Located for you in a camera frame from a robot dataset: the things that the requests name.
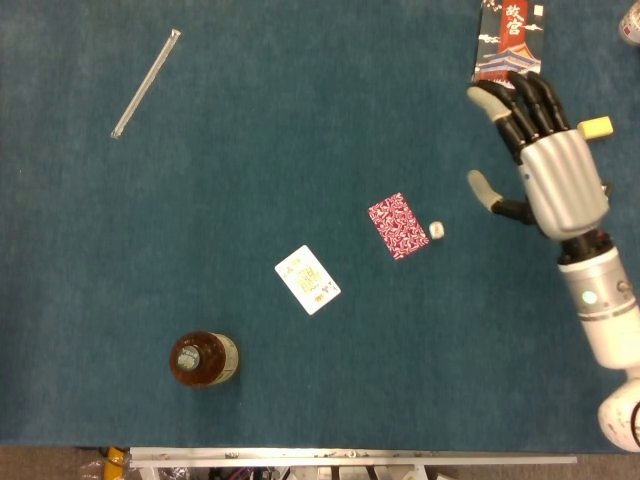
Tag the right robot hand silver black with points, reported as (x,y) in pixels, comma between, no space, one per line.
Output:
(562,185)

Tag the small white die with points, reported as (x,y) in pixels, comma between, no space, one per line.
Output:
(436,230)

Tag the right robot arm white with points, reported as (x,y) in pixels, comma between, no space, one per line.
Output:
(605,312)

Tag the red patterned playing card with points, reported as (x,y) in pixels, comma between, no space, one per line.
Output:
(398,227)

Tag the king of clubs playing card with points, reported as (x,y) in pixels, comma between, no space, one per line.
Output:
(307,280)

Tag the cream rectangular block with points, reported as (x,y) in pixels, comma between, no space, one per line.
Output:
(598,128)

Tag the dark palace print card box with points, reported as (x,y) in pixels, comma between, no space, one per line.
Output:
(500,50)

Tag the teal table cloth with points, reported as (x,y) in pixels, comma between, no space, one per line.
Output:
(250,175)

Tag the brown tea bottle green label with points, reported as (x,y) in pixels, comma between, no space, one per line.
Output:
(205,360)

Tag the yellow tool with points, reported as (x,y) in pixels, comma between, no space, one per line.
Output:
(115,462)

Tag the aluminium frame rail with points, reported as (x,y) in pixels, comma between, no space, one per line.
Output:
(350,459)

